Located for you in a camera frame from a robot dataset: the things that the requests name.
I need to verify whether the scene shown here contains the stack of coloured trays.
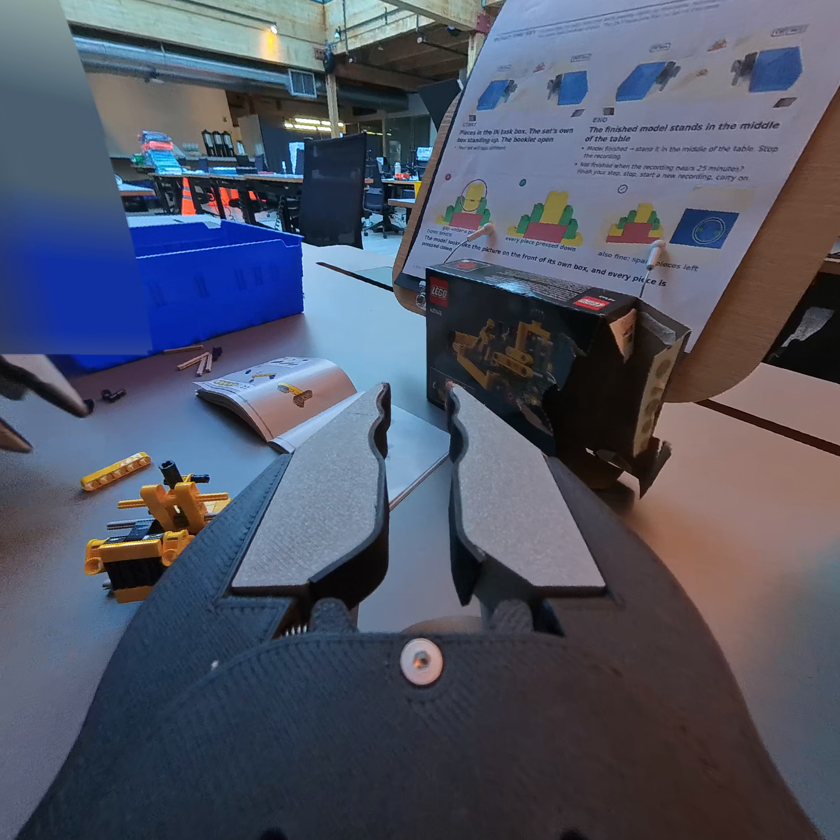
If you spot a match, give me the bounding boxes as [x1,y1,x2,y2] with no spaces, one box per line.
[134,130,181,173]

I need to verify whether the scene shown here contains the black lego set box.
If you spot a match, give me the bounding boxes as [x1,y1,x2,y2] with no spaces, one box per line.
[424,259,693,497]

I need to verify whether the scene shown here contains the yellow lego beam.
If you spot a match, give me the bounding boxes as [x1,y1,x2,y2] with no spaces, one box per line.
[80,451,152,492]

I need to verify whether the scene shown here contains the wooden document stand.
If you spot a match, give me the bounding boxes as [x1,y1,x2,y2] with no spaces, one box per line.
[392,0,840,404]

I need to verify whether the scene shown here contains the printed instruction sheet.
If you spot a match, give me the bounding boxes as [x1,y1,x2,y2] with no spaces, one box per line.
[402,0,840,342]

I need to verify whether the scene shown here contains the blue plastic bin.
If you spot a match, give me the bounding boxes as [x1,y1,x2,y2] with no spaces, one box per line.
[49,218,305,375]

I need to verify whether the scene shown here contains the black office chair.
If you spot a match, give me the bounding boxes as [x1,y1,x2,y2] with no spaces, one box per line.
[363,157,404,237]
[301,133,368,249]

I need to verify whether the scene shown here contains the yellow lego bulldozer model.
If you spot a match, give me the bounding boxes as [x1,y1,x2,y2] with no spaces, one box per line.
[84,459,232,605]

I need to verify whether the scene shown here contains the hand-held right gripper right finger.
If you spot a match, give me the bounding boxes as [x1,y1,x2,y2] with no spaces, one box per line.
[446,384,608,623]

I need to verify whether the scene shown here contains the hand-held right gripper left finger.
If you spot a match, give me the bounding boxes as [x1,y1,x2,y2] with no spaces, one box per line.
[230,382,392,611]

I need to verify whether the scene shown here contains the lego instruction booklet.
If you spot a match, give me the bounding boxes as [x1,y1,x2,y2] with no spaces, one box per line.
[193,356,452,511]

